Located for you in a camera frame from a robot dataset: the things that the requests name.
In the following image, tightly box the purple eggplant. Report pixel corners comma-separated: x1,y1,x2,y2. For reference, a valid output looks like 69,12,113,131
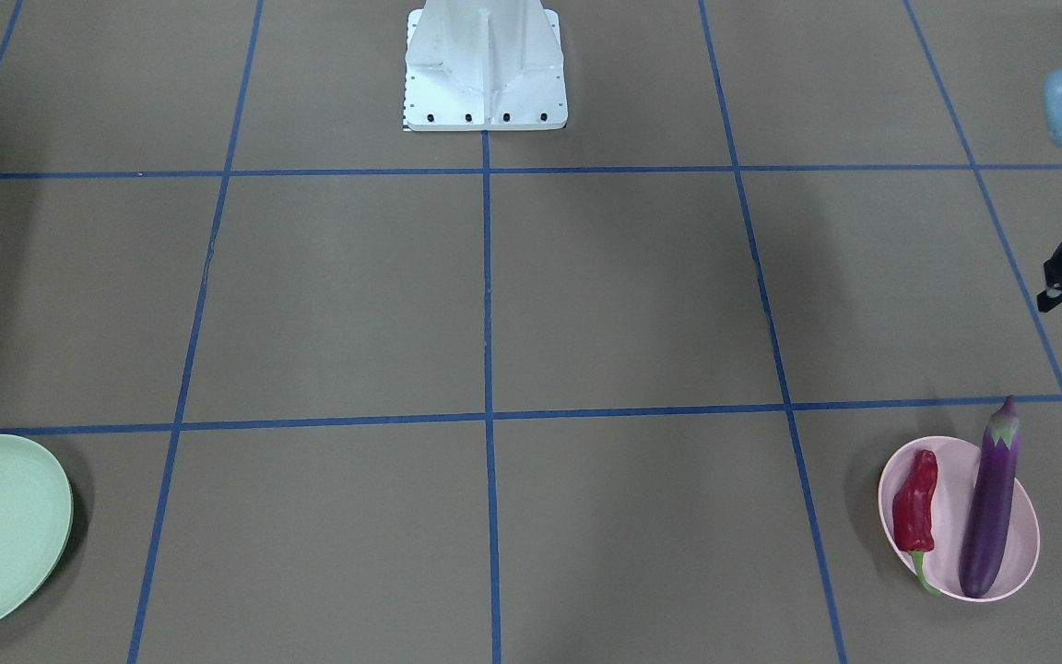
958,395,1021,599

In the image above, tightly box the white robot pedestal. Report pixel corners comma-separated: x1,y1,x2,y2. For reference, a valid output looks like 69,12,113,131
402,1,569,132

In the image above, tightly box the green plate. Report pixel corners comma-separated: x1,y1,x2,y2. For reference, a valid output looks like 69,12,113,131
0,433,73,622

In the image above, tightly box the pink plate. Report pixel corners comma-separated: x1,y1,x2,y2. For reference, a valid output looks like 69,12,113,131
878,436,1042,602

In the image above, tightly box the red chili pepper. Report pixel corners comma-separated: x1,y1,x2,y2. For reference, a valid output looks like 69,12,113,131
891,449,941,596

